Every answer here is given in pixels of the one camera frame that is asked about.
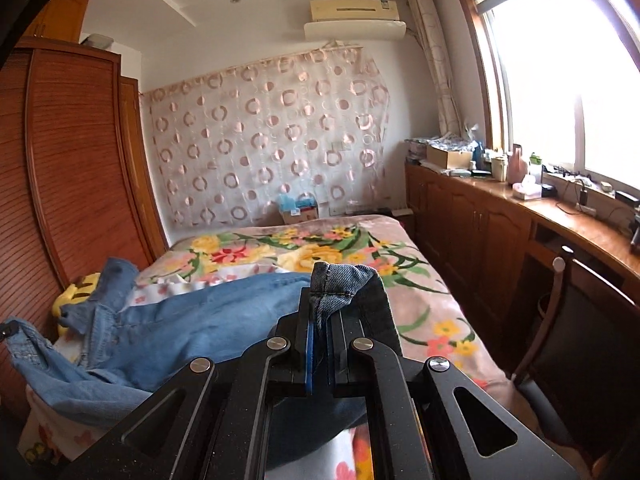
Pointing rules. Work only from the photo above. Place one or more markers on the wooden overhead cabinet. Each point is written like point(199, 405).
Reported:
point(62, 15)

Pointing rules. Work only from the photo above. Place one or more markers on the beige air conditioner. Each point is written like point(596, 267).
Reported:
point(355, 17)

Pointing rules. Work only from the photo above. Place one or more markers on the wooden counter cabinet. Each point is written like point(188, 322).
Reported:
point(475, 230)

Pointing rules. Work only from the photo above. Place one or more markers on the wooden framed window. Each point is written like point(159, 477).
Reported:
point(550, 85)

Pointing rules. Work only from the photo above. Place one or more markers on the light blue denim pants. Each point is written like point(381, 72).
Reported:
point(200, 320)

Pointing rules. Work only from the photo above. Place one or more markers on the floral pink blanket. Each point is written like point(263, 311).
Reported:
point(425, 285)

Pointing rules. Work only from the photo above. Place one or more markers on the pink bottle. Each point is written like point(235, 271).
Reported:
point(517, 165)

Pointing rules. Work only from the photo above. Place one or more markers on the green capped bottle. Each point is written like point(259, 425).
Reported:
point(535, 165)

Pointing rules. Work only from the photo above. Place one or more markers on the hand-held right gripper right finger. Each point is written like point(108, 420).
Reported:
point(337, 355)

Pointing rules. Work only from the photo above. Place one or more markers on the white floral bed sheet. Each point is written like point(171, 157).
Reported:
point(50, 435)

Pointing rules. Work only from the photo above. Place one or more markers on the pink tissue box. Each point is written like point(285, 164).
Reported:
point(526, 190)

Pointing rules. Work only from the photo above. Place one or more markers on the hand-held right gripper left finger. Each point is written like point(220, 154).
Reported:
point(310, 355)

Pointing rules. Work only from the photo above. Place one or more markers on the cardboard box with blue contents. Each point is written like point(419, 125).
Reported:
point(299, 210)

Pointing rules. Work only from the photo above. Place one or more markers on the circle patterned wall curtain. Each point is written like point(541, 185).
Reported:
point(260, 135)

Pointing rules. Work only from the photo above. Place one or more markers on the flat cardboard box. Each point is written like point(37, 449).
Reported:
point(447, 157)

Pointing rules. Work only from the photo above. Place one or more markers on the white jar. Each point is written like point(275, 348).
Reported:
point(499, 169)

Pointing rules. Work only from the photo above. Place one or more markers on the dark wooden chair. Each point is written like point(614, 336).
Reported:
point(575, 335)

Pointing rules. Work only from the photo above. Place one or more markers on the wooden wardrobe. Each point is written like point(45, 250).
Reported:
point(75, 170)

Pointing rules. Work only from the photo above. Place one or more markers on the yellow plush toy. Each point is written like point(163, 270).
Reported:
point(75, 292)

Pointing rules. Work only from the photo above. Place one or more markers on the pale window curtain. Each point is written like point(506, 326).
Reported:
point(440, 60)

